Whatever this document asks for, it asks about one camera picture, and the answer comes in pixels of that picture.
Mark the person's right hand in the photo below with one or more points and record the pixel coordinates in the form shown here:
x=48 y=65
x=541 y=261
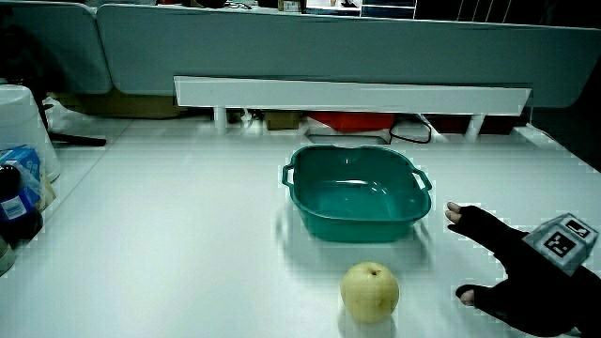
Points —
x=530 y=286

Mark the yellow pear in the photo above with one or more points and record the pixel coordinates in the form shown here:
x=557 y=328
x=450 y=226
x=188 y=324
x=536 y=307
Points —
x=369 y=292

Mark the white desk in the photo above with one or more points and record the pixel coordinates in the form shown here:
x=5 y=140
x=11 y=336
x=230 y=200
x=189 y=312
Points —
x=188 y=235

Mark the green plastic basin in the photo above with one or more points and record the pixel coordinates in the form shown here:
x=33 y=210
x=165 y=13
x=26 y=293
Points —
x=357 y=206

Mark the red flat object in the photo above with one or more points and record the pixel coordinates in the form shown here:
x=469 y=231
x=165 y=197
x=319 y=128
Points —
x=352 y=120

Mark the white desktop shelf riser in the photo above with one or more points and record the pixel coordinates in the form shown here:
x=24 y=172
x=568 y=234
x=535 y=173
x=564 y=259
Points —
x=347 y=96

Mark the small cardboard box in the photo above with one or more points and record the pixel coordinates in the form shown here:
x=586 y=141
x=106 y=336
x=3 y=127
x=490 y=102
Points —
x=282 y=120

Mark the wide grey partition panel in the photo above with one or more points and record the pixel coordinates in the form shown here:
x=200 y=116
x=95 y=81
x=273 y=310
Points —
x=328 y=47

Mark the large cardboard box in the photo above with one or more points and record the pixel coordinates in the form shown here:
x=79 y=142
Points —
x=122 y=104

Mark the black stand base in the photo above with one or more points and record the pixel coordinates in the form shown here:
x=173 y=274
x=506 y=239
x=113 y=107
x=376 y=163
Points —
x=77 y=139

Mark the blue carton box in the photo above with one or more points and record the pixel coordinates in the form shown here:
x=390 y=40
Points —
x=23 y=164

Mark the dark bottle with blue label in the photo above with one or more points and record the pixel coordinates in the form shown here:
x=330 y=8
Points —
x=14 y=206

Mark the white plastic bucket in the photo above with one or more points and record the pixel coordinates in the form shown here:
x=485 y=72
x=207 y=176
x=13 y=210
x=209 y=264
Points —
x=21 y=122

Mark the narrow grey partition panel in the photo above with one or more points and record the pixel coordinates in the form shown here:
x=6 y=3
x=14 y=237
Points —
x=51 y=42

